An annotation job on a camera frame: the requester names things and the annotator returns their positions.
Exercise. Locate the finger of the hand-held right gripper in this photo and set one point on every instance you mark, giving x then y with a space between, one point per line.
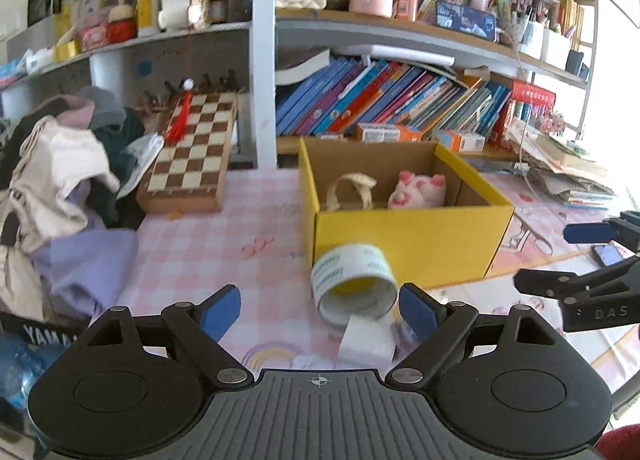
590 233
560 285

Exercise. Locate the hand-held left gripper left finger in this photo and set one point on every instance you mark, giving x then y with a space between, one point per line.
220 312

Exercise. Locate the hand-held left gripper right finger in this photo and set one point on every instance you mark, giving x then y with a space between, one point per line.
417 312

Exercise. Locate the white charger block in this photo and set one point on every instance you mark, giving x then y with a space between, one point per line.
365 340

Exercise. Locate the yellow cardboard box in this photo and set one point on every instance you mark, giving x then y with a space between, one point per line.
425 240

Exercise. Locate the white tape roll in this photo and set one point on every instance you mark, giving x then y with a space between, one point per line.
350 265

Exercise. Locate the pink pig plush toy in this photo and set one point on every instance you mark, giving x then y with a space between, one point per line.
415 190

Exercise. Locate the cream wrist watch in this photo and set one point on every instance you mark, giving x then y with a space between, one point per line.
356 179

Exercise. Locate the person's right forearm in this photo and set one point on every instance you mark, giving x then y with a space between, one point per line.
622 445

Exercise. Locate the black smartphone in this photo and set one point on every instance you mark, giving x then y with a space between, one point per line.
611 254

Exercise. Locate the pink checked tablecloth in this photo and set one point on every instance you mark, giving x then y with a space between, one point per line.
210 250

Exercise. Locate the stack of papers and books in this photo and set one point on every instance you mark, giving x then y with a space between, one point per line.
565 170

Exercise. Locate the pink flower ornament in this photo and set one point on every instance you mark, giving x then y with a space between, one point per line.
548 123

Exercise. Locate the purple garment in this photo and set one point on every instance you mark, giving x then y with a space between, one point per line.
90 265

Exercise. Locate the wooden chessboard box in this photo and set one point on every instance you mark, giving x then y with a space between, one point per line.
195 155

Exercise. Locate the orange and white carton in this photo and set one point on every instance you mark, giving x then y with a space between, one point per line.
460 140
385 132

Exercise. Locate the black printed case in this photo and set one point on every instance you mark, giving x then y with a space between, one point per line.
45 332

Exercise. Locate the white pen holders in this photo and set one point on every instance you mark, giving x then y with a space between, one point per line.
550 45

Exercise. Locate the red tassel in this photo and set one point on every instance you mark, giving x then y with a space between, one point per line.
180 120

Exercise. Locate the dark clothes pile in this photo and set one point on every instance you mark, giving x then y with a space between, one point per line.
125 135

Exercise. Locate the blue water bottle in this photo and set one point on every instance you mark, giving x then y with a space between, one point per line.
25 370

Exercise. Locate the pile of clothes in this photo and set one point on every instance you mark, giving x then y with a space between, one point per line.
55 165

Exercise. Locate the row of colourful books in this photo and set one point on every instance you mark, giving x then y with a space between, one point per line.
375 95

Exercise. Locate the white bookshelf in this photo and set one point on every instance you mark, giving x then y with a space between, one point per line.
262 90

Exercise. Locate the smartphone showing video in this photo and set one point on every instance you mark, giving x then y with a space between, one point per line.
465 20

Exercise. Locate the white shelf lamp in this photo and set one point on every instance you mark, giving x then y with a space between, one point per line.
390 54

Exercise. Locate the red jar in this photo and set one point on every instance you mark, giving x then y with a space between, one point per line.
121 28

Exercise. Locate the white bottle with yellow label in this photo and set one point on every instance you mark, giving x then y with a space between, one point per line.
147 10

